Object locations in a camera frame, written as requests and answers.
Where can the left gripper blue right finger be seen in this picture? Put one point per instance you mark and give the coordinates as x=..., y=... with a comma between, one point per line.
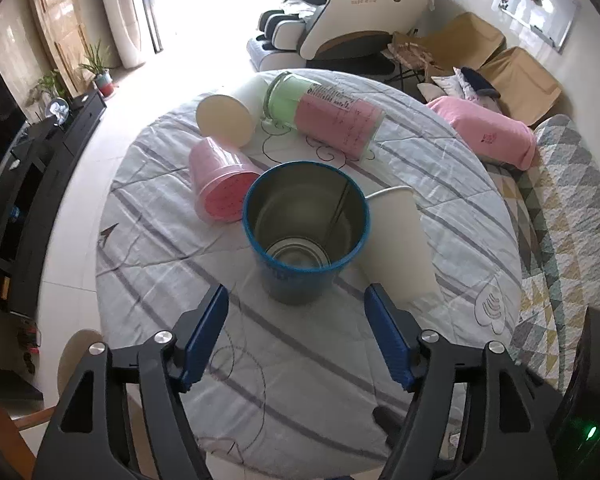
x=396, y=333

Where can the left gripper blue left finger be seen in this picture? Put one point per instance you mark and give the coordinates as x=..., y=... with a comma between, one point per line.
x=195, y=335

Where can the blue black tin can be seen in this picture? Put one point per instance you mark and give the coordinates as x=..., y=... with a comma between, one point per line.
x=305, y=222

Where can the white paper cup near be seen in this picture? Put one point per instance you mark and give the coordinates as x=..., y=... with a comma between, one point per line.
x=396, y=253

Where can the pink plastic cup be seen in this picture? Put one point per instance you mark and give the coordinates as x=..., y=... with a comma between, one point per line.
x=221, y=179

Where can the pink green clear cup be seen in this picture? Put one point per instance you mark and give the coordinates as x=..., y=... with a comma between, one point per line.
x=323, y=112

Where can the cream paper cup far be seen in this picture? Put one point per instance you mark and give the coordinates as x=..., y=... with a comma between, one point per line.
x=231, y=116

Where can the striped white table cloth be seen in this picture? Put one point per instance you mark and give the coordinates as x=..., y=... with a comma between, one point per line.
x=296, y=372

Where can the wooden chair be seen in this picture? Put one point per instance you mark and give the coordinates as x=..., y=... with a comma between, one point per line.
x=86, y=435

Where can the black tv cabinet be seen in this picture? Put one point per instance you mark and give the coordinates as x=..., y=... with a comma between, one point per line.
x=34, y=174

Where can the patterned quilt sofa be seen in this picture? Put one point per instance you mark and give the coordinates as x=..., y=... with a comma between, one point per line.
x=554, y=207

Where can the pink towel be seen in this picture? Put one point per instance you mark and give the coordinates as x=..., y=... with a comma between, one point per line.
x=489, y=134

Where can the small desk fan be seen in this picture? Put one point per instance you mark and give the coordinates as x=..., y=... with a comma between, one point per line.
x=59, y=109

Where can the brown sofa cushion right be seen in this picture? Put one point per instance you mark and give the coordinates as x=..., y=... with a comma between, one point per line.
x=527, y=90

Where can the brown sofa cushion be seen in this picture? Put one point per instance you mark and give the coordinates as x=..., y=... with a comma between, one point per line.
x=467, y=40
x=527, y=90

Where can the small folding side table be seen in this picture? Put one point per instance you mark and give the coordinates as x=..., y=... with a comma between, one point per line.
x=412, y=56

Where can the potted plant red pot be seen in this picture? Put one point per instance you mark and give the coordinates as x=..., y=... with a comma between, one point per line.
x=96, y=64

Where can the brown sofa cushion left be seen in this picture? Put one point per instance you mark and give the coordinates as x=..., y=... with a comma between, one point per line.
x=467, y=40

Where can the white massage chair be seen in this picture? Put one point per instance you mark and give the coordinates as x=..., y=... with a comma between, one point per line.
x=350, y=36

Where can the white standing air conditioner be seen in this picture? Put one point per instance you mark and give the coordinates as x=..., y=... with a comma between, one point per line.
x=127, y=23

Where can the wall whiteboard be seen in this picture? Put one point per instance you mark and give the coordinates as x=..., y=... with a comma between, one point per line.
x=548, y=21

